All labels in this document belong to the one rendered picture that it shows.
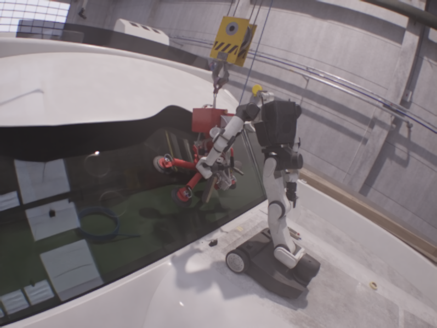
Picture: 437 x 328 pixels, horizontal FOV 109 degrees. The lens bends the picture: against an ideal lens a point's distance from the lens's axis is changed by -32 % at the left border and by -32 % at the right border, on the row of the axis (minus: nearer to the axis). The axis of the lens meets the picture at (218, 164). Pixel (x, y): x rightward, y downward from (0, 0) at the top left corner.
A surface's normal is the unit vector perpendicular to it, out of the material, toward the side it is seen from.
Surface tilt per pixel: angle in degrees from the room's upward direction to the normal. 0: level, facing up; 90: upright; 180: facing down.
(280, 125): 77
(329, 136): 90
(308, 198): 90
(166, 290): 34
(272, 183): 107
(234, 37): 90
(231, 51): 90
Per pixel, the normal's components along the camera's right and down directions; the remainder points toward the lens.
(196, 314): -0.05, -0.68
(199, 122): -0.59, 0.13
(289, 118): 0.45, 0.26
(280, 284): -0.36, 0.26
